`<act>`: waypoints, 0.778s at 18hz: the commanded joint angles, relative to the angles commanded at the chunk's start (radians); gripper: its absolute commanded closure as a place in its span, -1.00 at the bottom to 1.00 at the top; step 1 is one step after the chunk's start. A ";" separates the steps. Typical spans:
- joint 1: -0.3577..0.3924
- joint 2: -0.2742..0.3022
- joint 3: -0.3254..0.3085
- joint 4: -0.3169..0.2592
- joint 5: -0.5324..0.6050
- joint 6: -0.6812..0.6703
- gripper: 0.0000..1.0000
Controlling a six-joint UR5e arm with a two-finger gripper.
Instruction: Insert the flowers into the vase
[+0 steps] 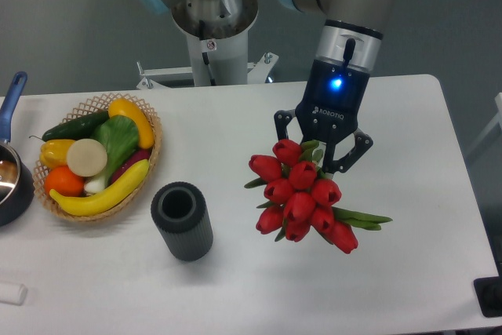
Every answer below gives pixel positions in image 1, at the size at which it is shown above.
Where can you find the green bok choy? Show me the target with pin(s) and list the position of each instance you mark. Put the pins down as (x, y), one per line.
(119, 135)

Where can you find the blue handled saucepan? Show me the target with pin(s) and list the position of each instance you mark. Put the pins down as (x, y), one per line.
(17, 189)

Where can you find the woven wicker basket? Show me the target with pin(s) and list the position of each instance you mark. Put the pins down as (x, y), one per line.
(92, 105)

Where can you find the yellow banana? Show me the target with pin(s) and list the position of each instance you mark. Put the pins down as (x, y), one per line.
(106, 199)

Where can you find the red tulip bouquet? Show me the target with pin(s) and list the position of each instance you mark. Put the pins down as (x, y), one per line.
(300, 197)

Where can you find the green cucumber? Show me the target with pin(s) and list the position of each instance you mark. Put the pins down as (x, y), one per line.
(75, 129)

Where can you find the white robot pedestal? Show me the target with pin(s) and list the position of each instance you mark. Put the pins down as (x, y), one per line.
(216, 33)

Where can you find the white cylinder object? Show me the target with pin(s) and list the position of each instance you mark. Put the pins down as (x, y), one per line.
(12, 293)

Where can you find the orange fruit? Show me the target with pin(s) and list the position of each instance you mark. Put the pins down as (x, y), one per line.
(64, 181)

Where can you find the beige round disc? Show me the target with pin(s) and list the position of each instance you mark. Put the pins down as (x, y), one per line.
(86, 157)

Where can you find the dark grey ribbed vase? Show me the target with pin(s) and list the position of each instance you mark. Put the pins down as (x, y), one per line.
(180, 213)

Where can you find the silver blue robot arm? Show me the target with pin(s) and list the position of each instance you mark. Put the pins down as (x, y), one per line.
(351, 36)

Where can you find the yellow bell pepper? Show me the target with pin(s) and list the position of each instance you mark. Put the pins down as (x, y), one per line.
(53, 153)

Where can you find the yellow squash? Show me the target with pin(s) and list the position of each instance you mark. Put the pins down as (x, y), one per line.
(129, 109)

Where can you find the black device at edge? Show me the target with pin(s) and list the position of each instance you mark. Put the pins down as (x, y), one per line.
(488, 292)

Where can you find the purple eggplant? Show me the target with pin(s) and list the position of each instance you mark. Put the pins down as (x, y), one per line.
(135, 157)

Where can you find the white frame at right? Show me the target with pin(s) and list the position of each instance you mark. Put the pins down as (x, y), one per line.
(487, 136)

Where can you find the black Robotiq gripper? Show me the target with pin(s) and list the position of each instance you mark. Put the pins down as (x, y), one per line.
(328, 113)

